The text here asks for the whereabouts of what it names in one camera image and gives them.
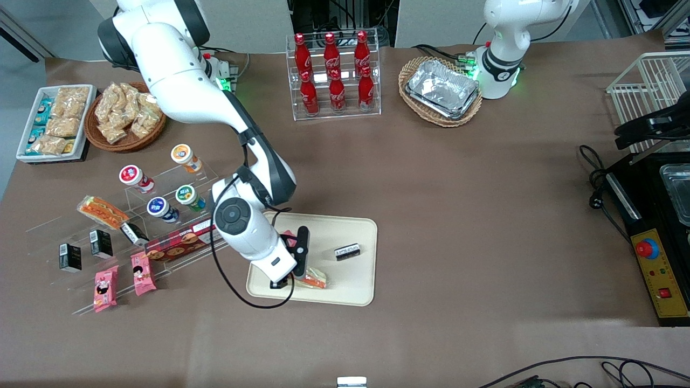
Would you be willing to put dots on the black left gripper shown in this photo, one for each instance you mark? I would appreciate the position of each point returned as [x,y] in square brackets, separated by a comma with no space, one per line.
[647,126]

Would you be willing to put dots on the long vegetable sandwich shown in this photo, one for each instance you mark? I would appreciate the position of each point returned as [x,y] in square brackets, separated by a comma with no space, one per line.
[315,280]

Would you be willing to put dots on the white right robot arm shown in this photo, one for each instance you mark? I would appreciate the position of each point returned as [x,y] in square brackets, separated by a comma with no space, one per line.
[178,70]

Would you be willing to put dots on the cream plastic serving tray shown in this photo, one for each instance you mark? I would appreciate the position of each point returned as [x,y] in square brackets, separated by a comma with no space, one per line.
[345,285]

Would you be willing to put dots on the steel food tray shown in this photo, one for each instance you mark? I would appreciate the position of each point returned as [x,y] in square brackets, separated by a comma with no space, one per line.
[679,194]

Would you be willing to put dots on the light wicker foil tray basket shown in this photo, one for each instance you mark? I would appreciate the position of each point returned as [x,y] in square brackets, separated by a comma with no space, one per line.
[415,113]

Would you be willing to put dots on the wrapped orange filling sandwich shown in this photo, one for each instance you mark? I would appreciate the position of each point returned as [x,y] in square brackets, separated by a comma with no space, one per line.
[105,213]

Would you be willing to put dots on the aluminium foil tray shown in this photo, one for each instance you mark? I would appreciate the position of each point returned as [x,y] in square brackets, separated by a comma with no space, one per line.
[442,86]

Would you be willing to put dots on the pink snack packet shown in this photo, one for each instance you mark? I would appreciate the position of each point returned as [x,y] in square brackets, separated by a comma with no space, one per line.
[288,240]
[143,274]
[105,290]

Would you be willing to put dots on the small black snack box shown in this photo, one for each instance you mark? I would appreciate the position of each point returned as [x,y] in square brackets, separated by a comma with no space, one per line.
[133,234]
[70,258]
[101,243]
[347,252]

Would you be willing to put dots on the black sealing machine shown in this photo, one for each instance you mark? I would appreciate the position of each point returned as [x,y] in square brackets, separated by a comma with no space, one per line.
[647,194]

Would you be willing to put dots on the red emergency stop button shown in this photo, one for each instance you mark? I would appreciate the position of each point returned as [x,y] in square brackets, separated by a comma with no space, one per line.
[646,248]

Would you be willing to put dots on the red plaid cookie box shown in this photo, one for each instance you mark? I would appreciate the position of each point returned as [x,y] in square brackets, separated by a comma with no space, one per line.
[178,243]

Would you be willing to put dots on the green lid yogurt cup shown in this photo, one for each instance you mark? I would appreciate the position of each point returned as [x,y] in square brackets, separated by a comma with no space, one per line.
[187,195]

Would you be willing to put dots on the blue lid yogurt cup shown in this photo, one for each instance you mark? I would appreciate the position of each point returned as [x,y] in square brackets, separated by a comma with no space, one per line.
[160,207]

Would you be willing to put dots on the clear acrylic bottle rack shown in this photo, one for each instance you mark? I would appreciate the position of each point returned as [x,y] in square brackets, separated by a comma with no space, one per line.
[350,114]

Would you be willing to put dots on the orange lid yogurt cup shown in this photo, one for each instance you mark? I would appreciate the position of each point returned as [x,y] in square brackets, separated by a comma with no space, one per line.
[184,155]

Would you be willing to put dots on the small clear acrylic cup stand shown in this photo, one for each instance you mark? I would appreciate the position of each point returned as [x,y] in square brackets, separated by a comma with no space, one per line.
[161,183]

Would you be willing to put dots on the red cola bottle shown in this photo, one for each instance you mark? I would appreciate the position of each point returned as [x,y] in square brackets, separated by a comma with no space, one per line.
[309,96]
[337,94]
[331,53]
[302,54]
[361,51]
[366,91]

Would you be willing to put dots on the large clear acrylic step stand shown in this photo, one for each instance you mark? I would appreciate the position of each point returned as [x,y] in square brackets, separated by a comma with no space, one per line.
[125,291]

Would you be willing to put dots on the red lid yogurt cup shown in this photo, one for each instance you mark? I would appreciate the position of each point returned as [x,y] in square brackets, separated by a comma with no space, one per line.
[133,177]

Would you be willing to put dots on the clear bag of crackers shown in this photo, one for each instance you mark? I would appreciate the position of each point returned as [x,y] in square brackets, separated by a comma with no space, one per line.
[108,102]
[113,133]
[144,124]
[71,102]
[63,127]
[146,105]
[49,144]
[129,94]

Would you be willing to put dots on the brown wicker snack basket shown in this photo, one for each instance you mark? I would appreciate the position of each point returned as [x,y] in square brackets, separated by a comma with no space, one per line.
[126,145]

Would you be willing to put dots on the teal snack packet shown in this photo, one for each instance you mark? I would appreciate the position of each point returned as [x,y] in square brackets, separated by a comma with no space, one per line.
[43,113]
[36,136]

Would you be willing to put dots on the white rectangular snack bin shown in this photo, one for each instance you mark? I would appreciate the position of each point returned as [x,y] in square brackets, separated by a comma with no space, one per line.
[24,145]

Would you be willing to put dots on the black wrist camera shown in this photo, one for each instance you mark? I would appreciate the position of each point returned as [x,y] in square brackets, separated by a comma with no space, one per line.
[277,284]

